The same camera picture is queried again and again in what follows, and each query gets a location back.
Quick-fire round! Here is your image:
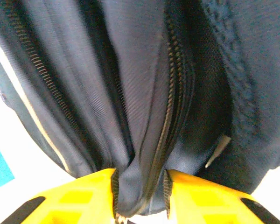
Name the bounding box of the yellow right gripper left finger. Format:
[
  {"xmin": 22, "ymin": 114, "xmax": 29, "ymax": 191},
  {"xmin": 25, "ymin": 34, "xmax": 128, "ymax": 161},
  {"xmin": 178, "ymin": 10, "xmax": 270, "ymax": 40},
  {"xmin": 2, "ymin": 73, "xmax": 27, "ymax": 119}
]
[{"xmin": 7, "ymin": 168, "xmax": 120, "ymax": 224}]

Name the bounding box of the navy blue student backpack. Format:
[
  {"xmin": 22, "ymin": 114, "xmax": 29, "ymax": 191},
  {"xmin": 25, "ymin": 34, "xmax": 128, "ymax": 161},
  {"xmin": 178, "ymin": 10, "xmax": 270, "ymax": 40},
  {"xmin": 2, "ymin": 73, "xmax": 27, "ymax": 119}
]
[{"xmin": 0, "ymin": 0, "xmax": 280, "ymax": 217}]

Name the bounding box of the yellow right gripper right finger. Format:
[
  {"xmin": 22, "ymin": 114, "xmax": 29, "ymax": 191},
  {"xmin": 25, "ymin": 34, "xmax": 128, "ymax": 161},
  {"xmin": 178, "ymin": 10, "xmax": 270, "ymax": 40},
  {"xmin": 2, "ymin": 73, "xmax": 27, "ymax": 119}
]
[{"xmin": 163, "ymin": 169, "xmax": 280, "ymax": 224}]

